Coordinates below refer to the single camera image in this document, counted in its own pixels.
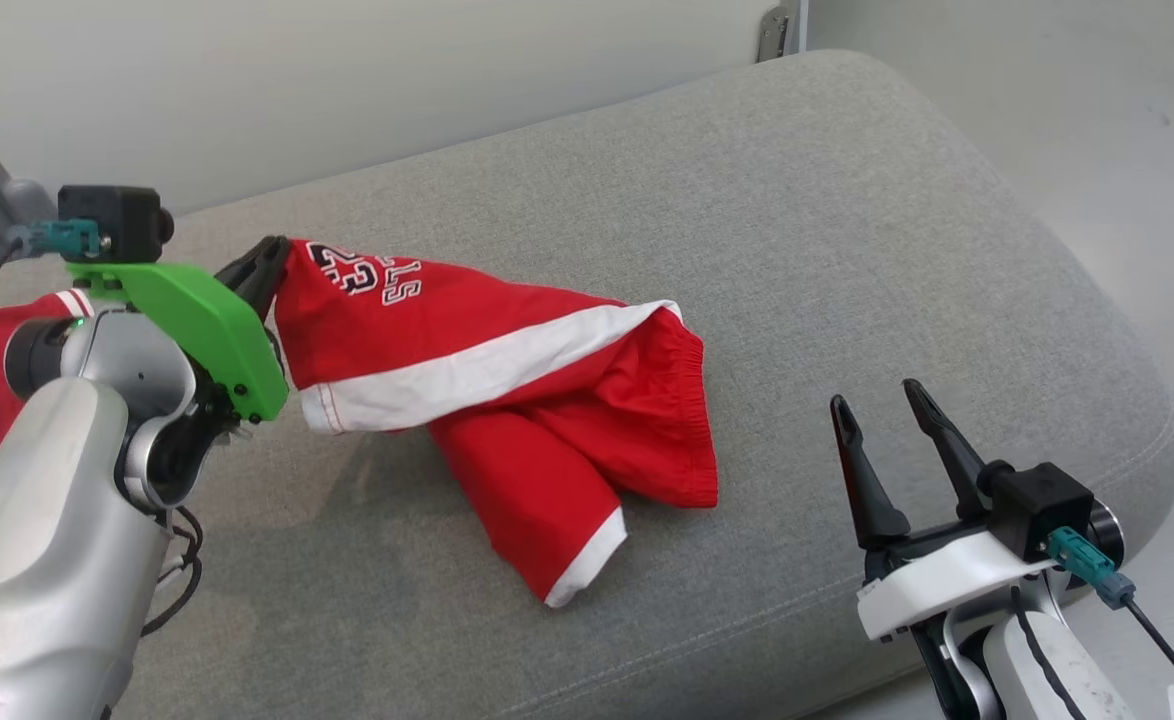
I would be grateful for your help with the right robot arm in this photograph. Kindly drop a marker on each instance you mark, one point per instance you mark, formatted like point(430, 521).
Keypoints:
point(1047, 670)

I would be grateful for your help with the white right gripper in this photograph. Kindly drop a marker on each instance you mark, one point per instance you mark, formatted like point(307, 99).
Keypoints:
point(937, 580)

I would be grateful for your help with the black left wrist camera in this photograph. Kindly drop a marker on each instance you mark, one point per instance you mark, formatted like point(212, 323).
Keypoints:
point(112, 220)

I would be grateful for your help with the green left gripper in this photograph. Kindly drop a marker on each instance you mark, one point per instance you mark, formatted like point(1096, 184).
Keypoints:
point(207, 320)

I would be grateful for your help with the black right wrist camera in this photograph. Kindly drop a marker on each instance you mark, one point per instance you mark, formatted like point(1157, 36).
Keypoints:
point(1042, 505)

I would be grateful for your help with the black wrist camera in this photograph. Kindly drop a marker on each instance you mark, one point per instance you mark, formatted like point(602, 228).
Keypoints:
point(112, 220)
point(1042, 505)

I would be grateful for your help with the grey frame post with hinge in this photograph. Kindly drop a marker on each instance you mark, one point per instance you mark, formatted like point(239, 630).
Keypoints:
point(777, 30)

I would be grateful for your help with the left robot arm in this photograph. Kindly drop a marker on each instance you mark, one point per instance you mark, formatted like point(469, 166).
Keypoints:
point(47, 560)

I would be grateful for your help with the red shorts white stripes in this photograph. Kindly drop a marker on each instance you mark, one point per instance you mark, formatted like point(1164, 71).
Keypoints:
point(507, 450)

